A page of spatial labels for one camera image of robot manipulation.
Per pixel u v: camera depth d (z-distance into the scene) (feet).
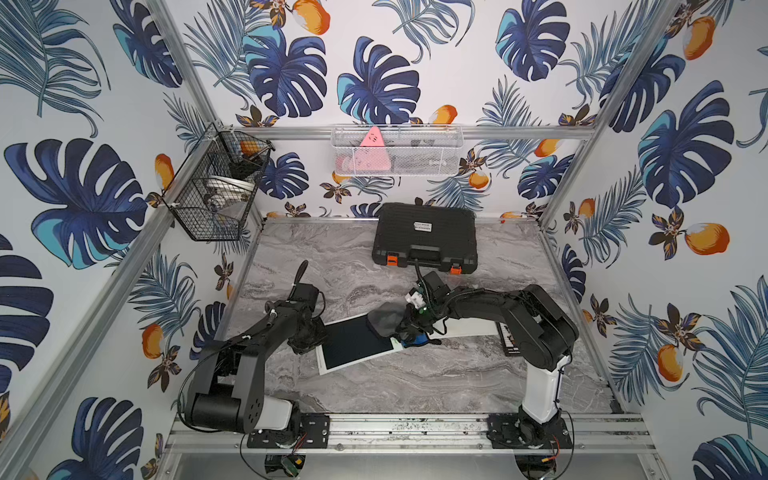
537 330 1.67
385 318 2.97
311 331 2.51
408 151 3.04
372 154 3.02
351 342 3.17
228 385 1.53
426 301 2.83
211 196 2.73
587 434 2.49
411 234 3.60
